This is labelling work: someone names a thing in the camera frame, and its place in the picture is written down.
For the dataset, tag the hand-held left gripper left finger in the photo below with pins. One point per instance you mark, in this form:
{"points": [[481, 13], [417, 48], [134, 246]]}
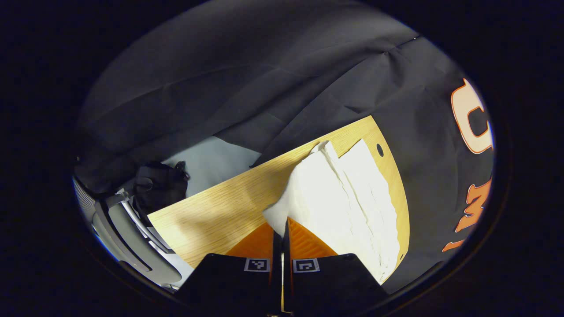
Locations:
{"points": [[233, 281]]}

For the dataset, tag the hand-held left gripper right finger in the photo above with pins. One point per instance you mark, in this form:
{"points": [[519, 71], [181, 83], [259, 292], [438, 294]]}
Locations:
{"points": [[330, 281]]}

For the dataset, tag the white jeans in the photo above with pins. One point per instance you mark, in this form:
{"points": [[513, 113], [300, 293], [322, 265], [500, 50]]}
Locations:
{"points": [[335, 198]]}

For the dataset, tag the grey office chair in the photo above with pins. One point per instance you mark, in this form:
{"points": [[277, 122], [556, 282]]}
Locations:
{"points": [[128, 237]]}

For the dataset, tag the black bag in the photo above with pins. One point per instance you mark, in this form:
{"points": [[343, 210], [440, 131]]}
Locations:
{"points": [[158, 185]]}

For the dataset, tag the black backdrop cloth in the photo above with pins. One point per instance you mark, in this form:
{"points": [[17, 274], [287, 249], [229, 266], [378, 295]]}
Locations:
{"points": [[264, 66]]}

